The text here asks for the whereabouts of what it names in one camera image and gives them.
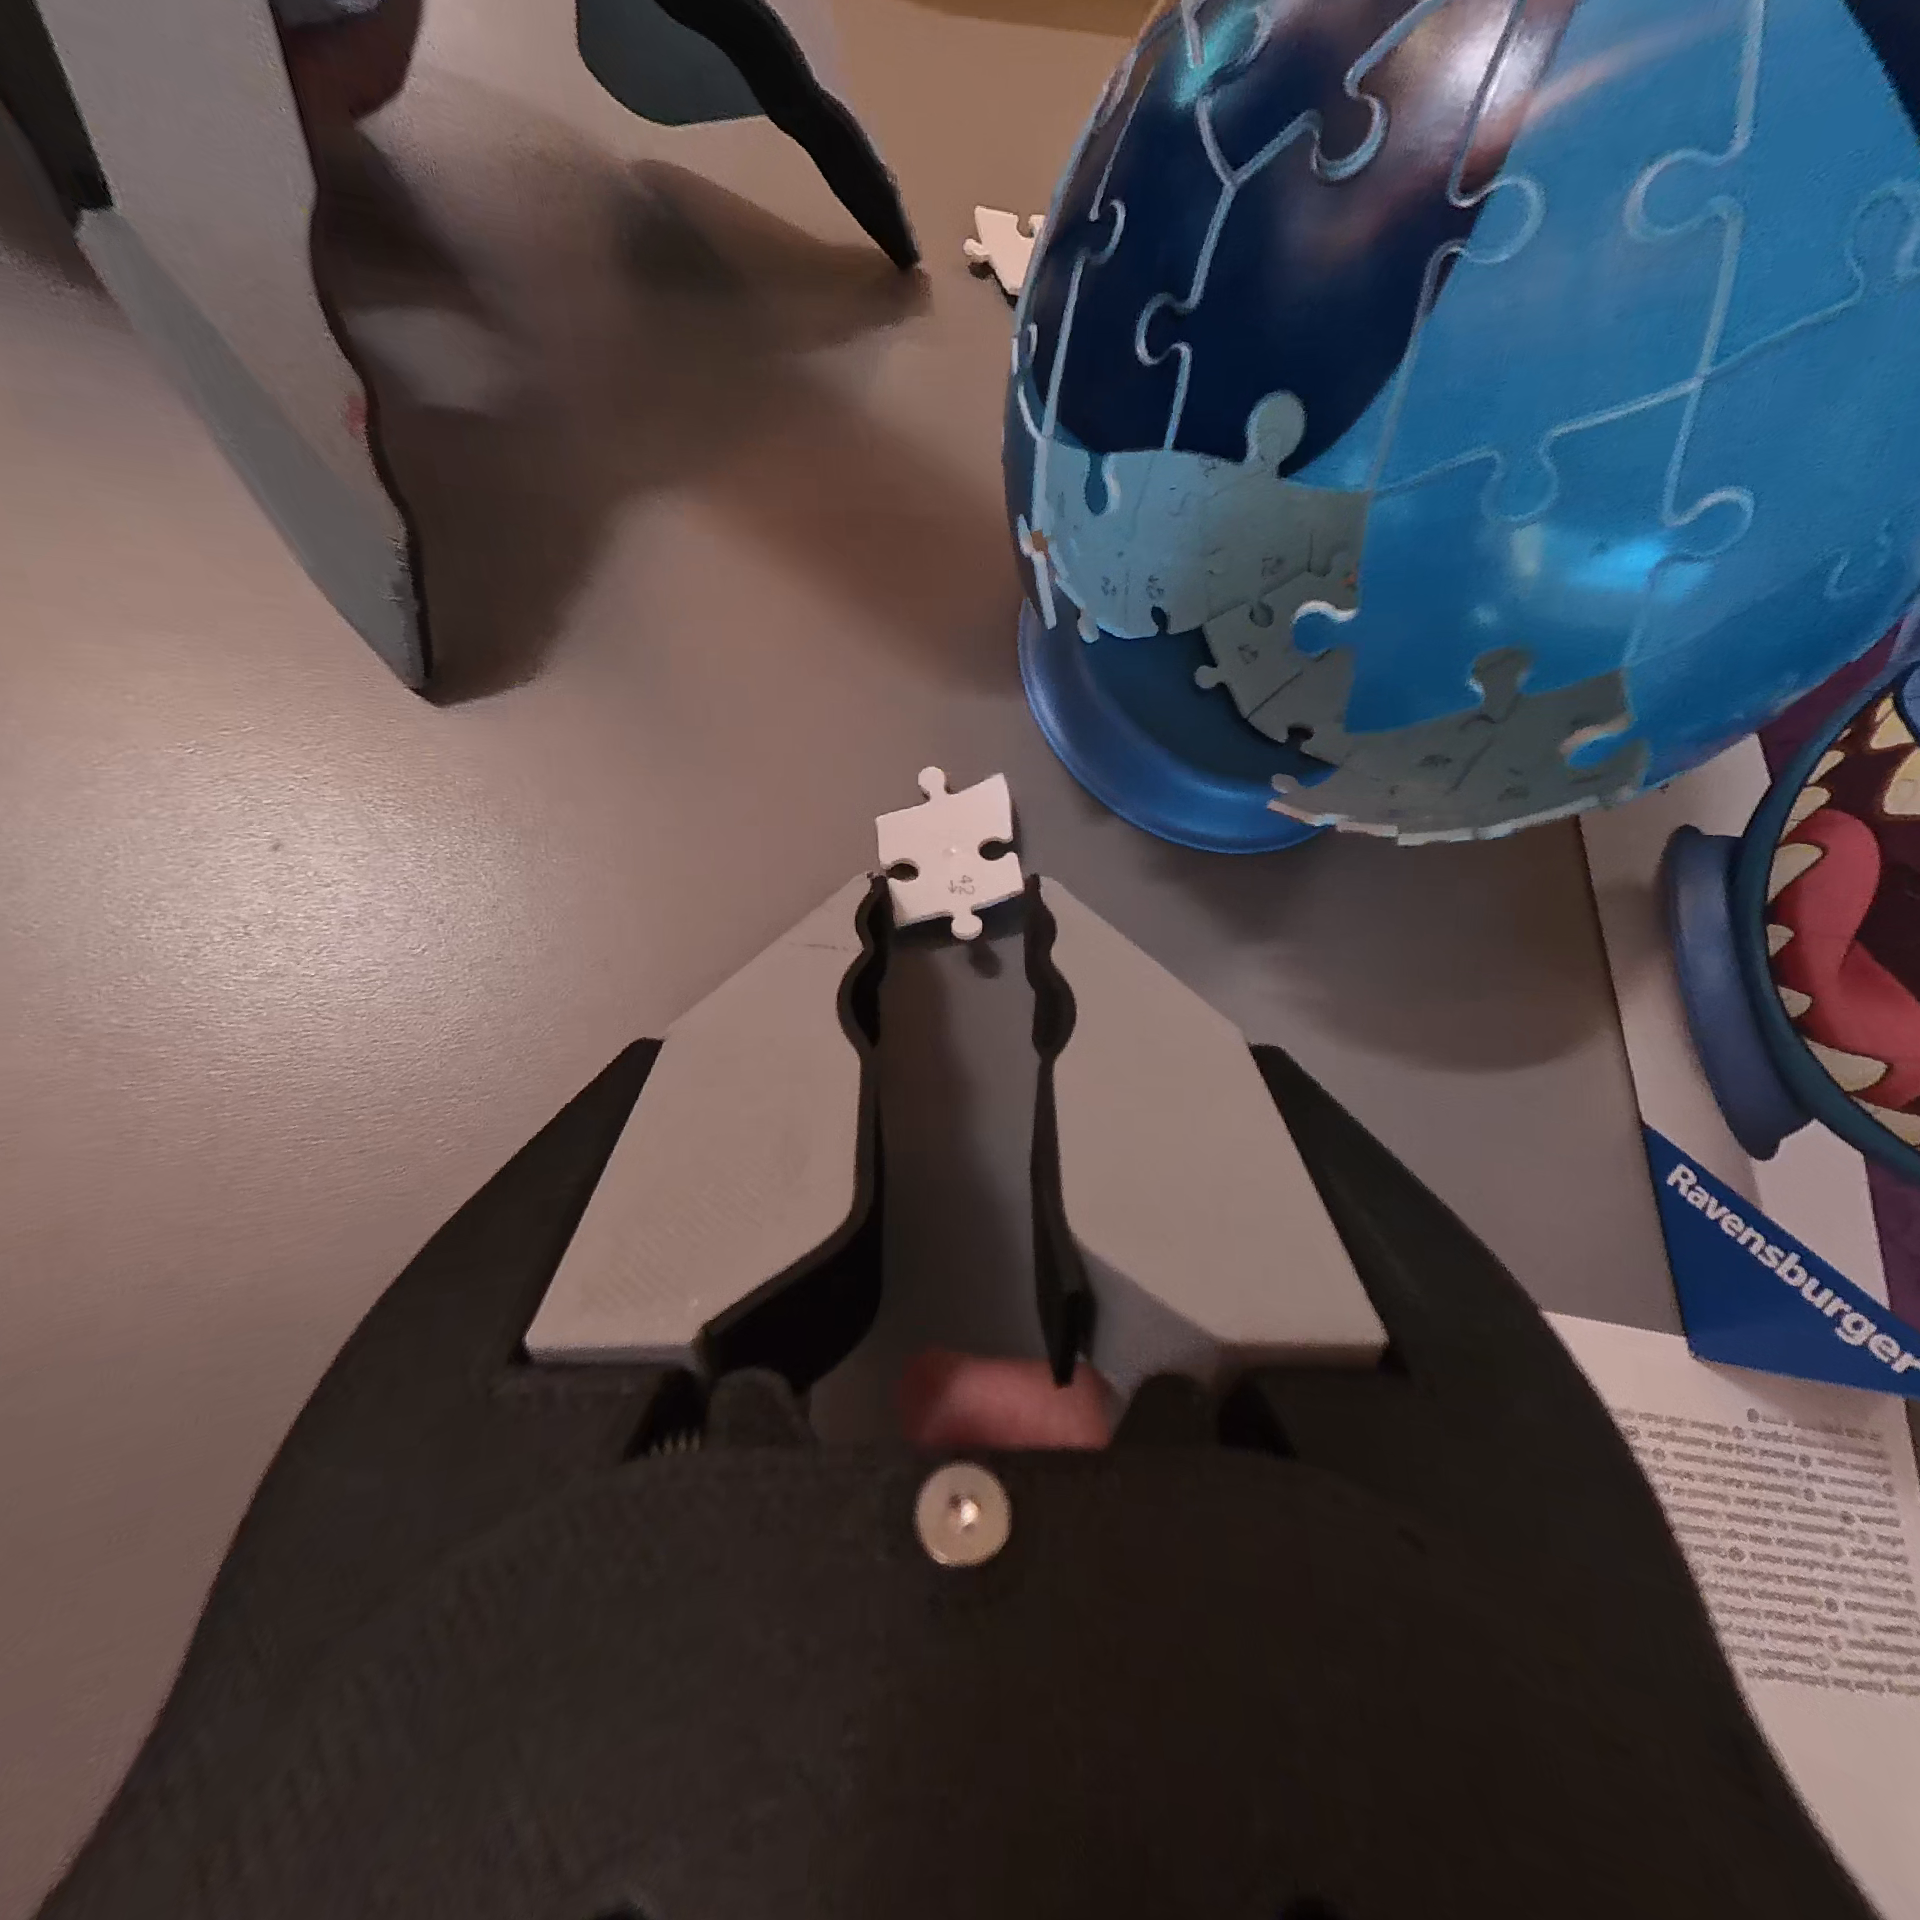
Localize printed cartoon puzzle box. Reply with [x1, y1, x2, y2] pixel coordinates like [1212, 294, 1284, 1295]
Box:
[1571, 594, 1920, 1403]

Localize blue round ball stand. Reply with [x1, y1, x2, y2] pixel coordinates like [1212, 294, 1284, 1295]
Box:
[1019, 597, 1322, 860]

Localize white instruction sheet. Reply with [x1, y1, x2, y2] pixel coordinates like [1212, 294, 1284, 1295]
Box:
[1546, 1313, 1920, 1749]

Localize single white puzzle piece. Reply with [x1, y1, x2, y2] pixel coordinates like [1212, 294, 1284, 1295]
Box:
[872, 765, 1035, 945]

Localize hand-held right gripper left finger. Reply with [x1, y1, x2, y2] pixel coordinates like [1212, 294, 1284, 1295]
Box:
[523, 870, 895, 1391]

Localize person's right hand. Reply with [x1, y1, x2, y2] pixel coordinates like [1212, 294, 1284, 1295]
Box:
[898, 1346, 1119, 1450]

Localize white joined puzzle pieces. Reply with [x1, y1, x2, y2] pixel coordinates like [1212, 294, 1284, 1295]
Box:
[962, 201, 1048, 298]

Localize blue puzzle ball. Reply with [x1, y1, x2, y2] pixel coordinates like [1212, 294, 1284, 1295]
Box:
[1004, 0, 1920, 845]

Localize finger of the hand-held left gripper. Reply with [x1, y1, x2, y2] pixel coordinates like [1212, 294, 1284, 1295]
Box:
[0, 0, 438, 701]
[578, 0, 928, 275]

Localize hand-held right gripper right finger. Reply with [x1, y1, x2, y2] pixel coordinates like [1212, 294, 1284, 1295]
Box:
[1029, 870, 1393, 1396]

